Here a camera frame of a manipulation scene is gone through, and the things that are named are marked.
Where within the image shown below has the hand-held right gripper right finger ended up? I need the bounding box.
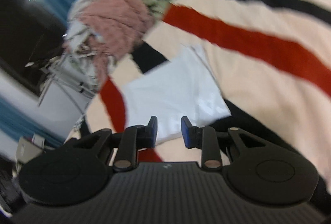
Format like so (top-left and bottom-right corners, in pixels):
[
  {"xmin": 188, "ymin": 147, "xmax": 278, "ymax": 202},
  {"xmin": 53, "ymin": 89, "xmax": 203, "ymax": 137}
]
[{"xmin": 181, "ymin": 115, "xmax": 267, "ymax": 170}]

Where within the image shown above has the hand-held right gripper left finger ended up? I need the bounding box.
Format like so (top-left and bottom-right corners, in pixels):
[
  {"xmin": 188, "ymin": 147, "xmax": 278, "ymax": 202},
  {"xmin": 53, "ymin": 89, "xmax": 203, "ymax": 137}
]
[{"xmin": 71, "ymin": 115, "xmax": 158, "ymax": 172}]

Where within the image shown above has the white t-shirt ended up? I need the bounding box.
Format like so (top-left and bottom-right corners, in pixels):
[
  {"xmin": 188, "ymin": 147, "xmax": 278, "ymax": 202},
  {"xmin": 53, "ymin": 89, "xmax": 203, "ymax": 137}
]
[{"xmin": 121, "ymin": 44, "xmax": 232, "ymax": 144}]

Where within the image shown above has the pale green patterned blanket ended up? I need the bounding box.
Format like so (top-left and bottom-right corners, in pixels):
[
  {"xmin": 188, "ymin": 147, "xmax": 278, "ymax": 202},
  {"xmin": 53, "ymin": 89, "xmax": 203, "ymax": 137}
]
[{"xmin": 88, "ymin": 55, "xmax": 117, "ymax": 92}]

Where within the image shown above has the red black cream striped blanket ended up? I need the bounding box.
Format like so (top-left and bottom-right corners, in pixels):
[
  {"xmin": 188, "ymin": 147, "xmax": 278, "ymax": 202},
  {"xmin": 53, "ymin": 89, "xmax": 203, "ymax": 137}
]
[{"xmin": 65, "ymin": 0, "xmax": 331, "ymax": 196}]

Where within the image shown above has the pink fluffy blanket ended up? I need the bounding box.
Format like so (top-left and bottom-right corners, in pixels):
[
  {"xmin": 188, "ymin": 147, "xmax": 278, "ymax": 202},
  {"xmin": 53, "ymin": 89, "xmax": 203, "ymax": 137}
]
[{"xmin": 63, "ymin": 0, "xmax": 156, "ymax": 80}]

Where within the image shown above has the grey garment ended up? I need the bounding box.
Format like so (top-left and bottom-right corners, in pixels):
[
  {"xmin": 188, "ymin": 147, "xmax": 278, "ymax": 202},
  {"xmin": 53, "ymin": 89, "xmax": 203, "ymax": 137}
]
[{"xmin": 62, "ymin": 0, "xmax": 104, "ymax": 64}]

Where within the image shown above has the dark window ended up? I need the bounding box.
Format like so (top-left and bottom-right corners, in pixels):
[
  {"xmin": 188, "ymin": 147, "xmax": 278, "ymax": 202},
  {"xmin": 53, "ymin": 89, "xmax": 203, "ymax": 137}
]
[{"xmin": 0, "ymin": 0, "xmax": 69, "ymax": 90}]

